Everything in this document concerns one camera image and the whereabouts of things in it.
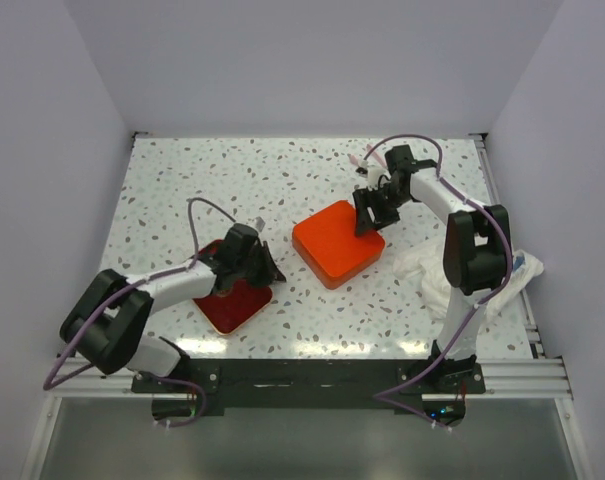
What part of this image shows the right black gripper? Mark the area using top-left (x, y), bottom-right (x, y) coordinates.
top-left (353, 184), bottom-right (412, 237)

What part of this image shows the orange box lid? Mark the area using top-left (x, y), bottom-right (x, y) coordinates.
top-left (292, 200), bottom-right (386, 289)

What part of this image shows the orange compartment cookie box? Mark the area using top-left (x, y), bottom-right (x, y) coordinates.
top-left (293, 233), bottom-right (386, 290)

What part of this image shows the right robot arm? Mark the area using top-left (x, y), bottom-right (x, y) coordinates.
top-left (349, 145), bottom-right (513, 393)

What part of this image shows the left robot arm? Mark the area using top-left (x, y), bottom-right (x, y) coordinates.
top-left (60, 223), bottom-right (286, 392)

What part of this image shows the red cookie tray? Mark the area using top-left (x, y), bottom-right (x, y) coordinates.
top-left (192, 238), bottom-right (273, 335)

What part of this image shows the white crumpled plastic bag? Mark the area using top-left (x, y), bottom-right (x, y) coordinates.
top-left (393, 238), bottom-right (544, 326)

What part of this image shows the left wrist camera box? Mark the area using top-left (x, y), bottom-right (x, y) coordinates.
top-left (253, 217), bottom-right (265, 232)

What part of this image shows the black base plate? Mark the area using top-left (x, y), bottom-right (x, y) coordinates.
top-left (131, 357), bottom-right (486, 425)

